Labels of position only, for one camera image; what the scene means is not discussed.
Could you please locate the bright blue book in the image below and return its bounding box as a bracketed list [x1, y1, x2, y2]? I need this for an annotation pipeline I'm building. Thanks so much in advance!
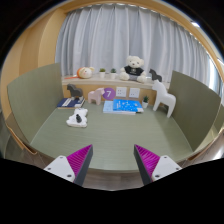
[112, 98, 145, 113]

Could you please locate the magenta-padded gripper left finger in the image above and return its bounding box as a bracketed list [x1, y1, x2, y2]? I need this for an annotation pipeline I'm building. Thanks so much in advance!
[43, 144, 94, 187]

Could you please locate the cream teddy bear black shirt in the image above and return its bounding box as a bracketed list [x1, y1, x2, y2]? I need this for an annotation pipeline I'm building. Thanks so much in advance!
[119, 55, 148, 84]

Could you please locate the olive green partition panel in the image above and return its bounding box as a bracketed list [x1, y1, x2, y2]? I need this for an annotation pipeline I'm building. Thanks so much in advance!
[6, 62, 64, 144]
[168, 69, 223, 153]

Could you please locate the small dark horse figure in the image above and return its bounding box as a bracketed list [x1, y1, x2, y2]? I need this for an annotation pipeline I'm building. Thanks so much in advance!
[148, 68, 163, 83]

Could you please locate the large white wooden horse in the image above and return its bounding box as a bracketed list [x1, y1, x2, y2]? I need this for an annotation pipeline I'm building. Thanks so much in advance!
[151, 79, 177, 119]

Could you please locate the white bear-shaped power strip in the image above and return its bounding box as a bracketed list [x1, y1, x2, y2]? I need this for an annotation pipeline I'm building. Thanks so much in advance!
[65, 107, 89, 129]

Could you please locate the cream and orange plush toy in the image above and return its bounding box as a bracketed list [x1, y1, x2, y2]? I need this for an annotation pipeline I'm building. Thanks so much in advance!
[64, 66, 96, 80]

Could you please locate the purple round number disc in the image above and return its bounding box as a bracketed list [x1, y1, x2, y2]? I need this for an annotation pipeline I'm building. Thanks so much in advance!
[102, 87, 117, 101]

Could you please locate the beige window ledge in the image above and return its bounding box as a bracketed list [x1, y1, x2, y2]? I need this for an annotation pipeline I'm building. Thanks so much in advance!
[61, 73, 171, 90]

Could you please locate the white wall socket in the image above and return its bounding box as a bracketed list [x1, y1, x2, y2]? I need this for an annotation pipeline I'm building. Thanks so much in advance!
[115, 86, 128, 98]
[128, 87, 141, 99]

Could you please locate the pink wooden horse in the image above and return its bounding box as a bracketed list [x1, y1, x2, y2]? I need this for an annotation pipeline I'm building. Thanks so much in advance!
[87, 87, 106, 106]

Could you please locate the small potted plant white pot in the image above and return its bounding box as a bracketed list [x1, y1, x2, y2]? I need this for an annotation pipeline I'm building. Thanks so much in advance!
[98, 67, 107, 79]
[141, 95, 150, 109]
[110, 67, 118, 80]

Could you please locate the grey pleated curtain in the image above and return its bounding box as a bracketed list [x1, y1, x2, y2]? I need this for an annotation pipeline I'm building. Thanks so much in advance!
[54, 3, 214, 96]

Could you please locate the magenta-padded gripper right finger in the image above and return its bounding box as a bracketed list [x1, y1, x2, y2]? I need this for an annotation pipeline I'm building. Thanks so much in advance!
[133, 144, 183, 186]

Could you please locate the navy blue book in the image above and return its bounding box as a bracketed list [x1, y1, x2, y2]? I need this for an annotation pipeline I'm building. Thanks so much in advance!
[56, 96, 86, 110]

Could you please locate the dark grey wooden horse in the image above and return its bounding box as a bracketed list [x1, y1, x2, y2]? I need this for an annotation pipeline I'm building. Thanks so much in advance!
[66, 83, 84, 100]

